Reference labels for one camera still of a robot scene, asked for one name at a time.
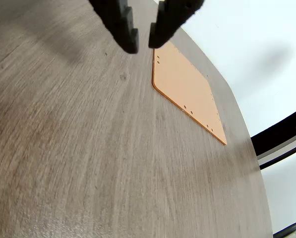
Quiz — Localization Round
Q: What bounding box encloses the black and white strip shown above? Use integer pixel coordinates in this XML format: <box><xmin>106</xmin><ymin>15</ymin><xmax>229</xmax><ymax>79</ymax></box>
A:
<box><xmin>250</xmin><ymin>105</ymin><xmax>296</xmax><ymax>171</ymax></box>

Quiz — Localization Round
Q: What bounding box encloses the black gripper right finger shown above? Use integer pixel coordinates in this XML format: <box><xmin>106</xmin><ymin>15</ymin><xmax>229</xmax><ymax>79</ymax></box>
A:
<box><xmin>148</xmin><ymin>0</ymin><xmax>205</xmax><ymax>49</ymax></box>

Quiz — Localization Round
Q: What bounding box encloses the orange board with holes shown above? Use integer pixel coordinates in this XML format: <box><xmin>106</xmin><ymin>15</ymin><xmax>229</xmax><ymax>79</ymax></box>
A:
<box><xmin>152</xmin><ymin>41</ymin><xmax>228</xmax><ymax>146</ymax></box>

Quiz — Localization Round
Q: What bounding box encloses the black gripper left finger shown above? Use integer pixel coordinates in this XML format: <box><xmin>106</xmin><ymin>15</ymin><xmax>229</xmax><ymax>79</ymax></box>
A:
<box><xmin>88</xmin><ymin>0</ymin><xmax>139</xmax><ymax>54</ymax></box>

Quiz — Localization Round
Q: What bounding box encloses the black framed device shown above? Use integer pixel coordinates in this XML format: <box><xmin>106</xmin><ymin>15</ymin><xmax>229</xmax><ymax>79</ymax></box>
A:
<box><xmin>272</xmin><ymin>221</ymin><xmax>296</xmax><ymax>238</ymax></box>

